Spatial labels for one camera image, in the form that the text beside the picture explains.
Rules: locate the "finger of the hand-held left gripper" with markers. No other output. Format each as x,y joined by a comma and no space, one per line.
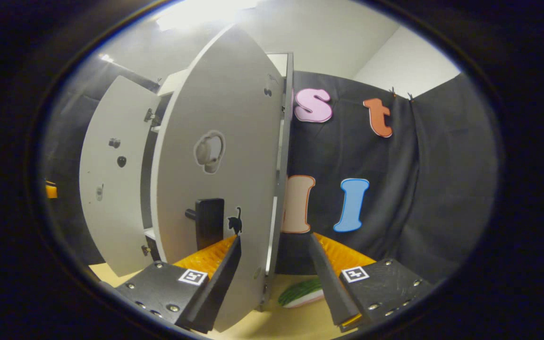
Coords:
51,190

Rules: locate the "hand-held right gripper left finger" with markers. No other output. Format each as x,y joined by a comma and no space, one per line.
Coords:
217,293

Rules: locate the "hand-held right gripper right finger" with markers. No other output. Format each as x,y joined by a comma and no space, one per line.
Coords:
331,288

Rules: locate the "white cabinet door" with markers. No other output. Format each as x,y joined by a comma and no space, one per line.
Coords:
111,212
234,118

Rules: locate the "white and grey cabinet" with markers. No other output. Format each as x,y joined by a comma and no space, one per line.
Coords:
289,118

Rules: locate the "metal door hinge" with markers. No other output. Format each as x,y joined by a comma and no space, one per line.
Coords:
146,250
149,116

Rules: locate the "watermelon slice toy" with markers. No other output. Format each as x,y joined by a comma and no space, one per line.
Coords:
300,292

